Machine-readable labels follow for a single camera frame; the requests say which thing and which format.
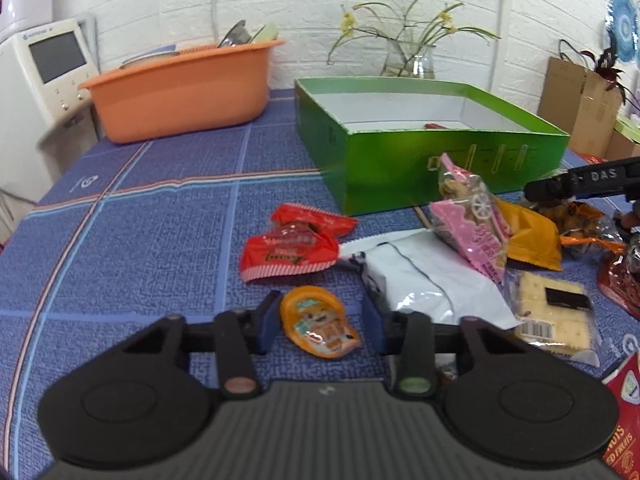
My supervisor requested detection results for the dark red jerky bag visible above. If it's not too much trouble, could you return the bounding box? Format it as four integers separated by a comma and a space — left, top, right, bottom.
598, 236, 640, 318

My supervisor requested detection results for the red white nuts box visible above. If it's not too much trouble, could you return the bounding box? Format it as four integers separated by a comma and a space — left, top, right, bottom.
603, 352, 640, 480

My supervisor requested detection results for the green cardboard box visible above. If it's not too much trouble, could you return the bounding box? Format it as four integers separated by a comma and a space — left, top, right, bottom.
295, 77, 570, 216

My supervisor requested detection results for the cracker packet with barcode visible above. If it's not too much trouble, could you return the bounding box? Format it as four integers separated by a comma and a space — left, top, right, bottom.
503, 271, 601, 367

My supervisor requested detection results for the glass vase with flowers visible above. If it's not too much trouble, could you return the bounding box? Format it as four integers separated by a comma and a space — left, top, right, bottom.
326, 0, 500, 79

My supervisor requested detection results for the orange yellow snack packet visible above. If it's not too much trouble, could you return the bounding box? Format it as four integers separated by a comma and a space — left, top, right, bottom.
495, 198, 562, 272

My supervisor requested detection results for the orange plastic basin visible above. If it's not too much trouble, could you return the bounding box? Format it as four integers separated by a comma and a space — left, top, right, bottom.
80, 39, 284, 144

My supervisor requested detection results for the brown paper bag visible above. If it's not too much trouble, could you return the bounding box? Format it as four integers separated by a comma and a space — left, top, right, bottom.
537, 55, 623, 158

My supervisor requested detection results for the dark purple plant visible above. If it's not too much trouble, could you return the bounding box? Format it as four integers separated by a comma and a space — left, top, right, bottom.
579, 29, 639, 110

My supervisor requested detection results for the small orange jelly packet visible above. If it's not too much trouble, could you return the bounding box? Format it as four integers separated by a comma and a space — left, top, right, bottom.
279, 286, 361, 360

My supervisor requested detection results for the white machine with screen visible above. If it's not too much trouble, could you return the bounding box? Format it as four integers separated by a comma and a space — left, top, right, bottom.
1, 18, 99, 203

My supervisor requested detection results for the orange peanut packet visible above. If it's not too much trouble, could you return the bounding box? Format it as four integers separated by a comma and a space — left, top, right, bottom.
537, 200, 626, 259

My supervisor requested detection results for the blue checkered tablecloth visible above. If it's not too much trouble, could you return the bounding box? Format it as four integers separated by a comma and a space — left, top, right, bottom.
1, 88, 639, 479

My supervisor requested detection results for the red candy wrapper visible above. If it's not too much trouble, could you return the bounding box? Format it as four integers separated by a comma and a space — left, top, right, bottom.
240, 203, 358, 283

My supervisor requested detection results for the red sausage packet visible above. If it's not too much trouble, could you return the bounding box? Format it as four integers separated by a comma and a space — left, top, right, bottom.
423, 122, 460, 130

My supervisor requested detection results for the blue round wall ornament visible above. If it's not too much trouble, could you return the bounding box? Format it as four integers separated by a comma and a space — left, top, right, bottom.
603, 0, 639, 63

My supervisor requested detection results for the white plastic packet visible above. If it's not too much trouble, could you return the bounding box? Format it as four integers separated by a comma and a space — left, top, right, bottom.
340, 229, 518, 330

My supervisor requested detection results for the pink cookie packet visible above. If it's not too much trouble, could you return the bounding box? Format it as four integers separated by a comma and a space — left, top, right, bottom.
428, 153, 511, 286

